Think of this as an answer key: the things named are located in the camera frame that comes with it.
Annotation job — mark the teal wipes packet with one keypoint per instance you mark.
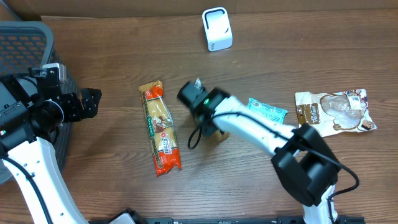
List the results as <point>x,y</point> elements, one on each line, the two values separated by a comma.
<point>270,112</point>

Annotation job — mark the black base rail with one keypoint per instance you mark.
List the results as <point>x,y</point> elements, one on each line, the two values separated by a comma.
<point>279,220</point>

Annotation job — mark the dark grey plastic basket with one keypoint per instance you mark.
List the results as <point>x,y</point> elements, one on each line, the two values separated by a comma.
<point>31,44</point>

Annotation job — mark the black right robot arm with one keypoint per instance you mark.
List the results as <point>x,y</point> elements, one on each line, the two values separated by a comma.
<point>302,160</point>

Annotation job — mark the white barcode scanner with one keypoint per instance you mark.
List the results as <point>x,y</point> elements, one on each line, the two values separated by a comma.
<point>217,29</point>

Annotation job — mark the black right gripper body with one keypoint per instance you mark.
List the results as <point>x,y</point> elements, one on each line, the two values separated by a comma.
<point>211,127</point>

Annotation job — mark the clear beige zip pouch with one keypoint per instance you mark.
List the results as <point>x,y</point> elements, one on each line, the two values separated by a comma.
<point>334,113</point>

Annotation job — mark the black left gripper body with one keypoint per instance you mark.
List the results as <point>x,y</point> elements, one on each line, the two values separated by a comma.
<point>72,110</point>

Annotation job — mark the red snack package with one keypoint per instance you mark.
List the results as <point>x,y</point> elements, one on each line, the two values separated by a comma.
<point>160,126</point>

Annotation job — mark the brown cardboard backdrop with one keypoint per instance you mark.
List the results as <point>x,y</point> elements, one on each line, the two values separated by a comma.
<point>35,9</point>

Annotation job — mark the white Pantene tube gold cap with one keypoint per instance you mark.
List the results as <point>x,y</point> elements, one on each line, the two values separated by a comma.
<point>217,136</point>

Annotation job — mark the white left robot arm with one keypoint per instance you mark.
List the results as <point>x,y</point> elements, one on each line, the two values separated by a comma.
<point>37,109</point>

